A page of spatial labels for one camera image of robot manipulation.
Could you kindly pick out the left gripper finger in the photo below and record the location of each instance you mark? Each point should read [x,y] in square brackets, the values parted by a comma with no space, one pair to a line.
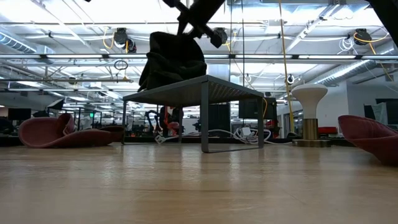
[192,21]

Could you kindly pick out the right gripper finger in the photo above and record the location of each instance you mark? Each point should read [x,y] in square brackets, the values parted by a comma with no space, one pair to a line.
[205,11]

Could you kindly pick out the maroon baseball cap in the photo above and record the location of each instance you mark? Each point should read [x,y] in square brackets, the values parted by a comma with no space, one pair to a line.
[370,137]
[46,133]

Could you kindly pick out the grey perforated metal shelf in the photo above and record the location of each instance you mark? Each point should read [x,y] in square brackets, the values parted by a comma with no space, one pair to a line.
[217,90]

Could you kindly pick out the black monitor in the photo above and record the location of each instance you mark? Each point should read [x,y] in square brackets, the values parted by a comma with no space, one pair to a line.
[19,114]
[388,109]
[252,109]

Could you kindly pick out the white power adapter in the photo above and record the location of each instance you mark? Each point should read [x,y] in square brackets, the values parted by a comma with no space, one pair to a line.
[246,131]

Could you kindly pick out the white mushroom lamp brass base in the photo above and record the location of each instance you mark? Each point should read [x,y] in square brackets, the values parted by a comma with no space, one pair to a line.
[309,99]

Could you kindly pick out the red box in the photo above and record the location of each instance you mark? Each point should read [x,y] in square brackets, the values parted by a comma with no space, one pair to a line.
[327,130]

